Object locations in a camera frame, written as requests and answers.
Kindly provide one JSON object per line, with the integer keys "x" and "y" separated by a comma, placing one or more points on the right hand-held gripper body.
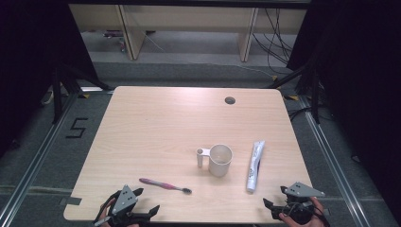
{"x": 299, "y": 190}

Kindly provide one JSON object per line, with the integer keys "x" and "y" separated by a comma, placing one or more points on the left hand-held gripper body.
{"x": 124, "y": 200}

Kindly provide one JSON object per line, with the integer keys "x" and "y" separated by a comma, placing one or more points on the pink toothbrush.
{"x": 159, "y": 184}

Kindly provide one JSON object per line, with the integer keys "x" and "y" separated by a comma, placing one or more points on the white toothpaste tube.
{"x": 254, "y": 167}

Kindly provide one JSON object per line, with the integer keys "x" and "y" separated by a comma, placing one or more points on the person's left hand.
{"x": 105, "y": 211}

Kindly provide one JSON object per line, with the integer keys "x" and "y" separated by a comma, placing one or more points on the person's right hand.
{"x": 318, "y": 216}

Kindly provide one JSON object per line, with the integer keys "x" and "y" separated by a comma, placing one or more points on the silver plug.
{"x": 102, "y": 221}

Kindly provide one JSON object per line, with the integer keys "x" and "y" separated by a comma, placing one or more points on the black tape strip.
{"x": 72, "y": 200}

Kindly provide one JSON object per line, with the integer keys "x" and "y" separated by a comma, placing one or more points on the black metal stand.
{"x": 315, "y": 94}
{"x": 57, "y": 94}

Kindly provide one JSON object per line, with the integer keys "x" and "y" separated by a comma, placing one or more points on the black curtain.
{"x": 362, "y": 78}
{"x": 28, "y": 63}

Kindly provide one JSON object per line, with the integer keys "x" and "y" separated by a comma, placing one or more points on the red thing under desk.
{"x": 121, "y": 44}

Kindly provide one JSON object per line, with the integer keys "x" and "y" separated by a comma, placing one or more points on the aluminium floor rail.
{"x": 34, "y": 160}
{"x": 334, "y": 160}

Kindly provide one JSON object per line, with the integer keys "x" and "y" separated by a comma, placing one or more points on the light wooden desk frame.
{"x": 189, "y": 19}

